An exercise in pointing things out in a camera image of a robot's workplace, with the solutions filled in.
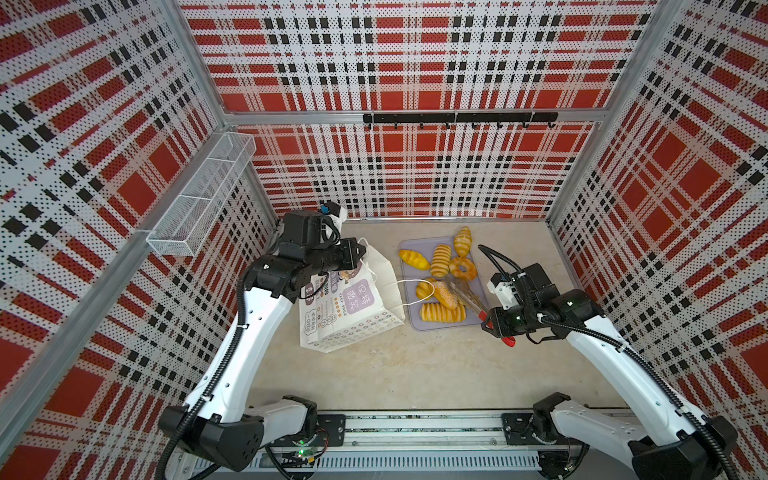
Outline red handled metal tongs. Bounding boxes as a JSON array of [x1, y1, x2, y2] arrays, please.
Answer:
[[444, 276, 492, 331]]

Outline white printed paper bag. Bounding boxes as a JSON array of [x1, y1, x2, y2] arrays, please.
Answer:
[[297, 239, 423, 353]]

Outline sugar dusted orange bread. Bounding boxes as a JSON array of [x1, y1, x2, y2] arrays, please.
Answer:
[[432, 280, 459, 310]]

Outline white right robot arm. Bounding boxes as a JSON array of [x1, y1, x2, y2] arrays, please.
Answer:
[[479, 245, 739, 479]]

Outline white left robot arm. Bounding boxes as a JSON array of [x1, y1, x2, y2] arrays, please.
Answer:
[[155, 202, 366, 479]]

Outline long ridged bread loaf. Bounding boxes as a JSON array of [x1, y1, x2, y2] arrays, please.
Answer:
[[453, 282, 484, 314]]

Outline yellow sweet potato bread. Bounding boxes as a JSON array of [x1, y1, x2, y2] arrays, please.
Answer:
[[399, 249, 431, 271]]

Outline bottom ridged bread loaf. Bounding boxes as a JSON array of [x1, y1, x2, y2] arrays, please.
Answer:
[[419, 303, 467, 324]]

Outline striped oval bread roll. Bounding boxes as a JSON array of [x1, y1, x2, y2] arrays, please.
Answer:
[[430, 244, 452, 279]]

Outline small croissant bread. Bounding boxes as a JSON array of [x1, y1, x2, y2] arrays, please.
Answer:
[[453, 226, 473, 258]]

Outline lilac plastic tray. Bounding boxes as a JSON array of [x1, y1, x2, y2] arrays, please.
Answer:
[[399, 236, 482, 332]]

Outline round striped bun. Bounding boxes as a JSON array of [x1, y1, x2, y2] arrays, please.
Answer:
[[415, 277, 435, 301]]

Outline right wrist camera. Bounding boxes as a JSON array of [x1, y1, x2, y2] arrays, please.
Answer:
[[486, 273, 520, 310]]

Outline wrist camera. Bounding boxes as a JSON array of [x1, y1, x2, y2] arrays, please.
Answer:
[[486, 273, 520, 310], [320, 201, 348, 231]]

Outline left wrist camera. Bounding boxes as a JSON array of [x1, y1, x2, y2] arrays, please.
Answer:
[[320, 201, 348, 231]]

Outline glazed ring donut bread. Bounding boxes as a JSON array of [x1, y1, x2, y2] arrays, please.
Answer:
[[449, 256, 477, 282]]

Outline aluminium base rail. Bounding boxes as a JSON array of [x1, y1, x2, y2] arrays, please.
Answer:
[[173, 410, 679, 475]]

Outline white wire mesh basket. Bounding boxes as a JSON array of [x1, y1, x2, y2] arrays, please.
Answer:
[[147, 132, 255, 257]]

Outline black wall hook rail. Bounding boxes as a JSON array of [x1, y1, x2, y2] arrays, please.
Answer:
[[362, 111, 559, 127]]

